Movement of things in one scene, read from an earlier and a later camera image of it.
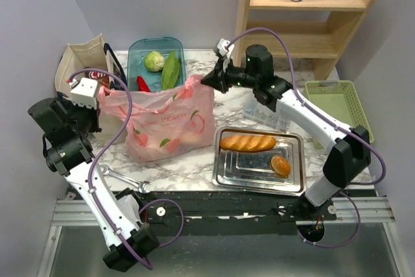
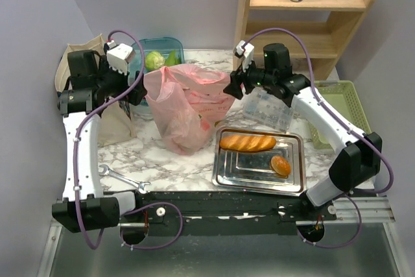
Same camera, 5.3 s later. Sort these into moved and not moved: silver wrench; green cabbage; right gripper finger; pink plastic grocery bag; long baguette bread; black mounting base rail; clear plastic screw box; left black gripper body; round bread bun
Moved: pink plastic grocery bag; left black gripper body; right gripper finger
Not moved: green cabbage; long baguette bread; clear plastic screw box; round bread bun; silver wrench; black mounting base rail
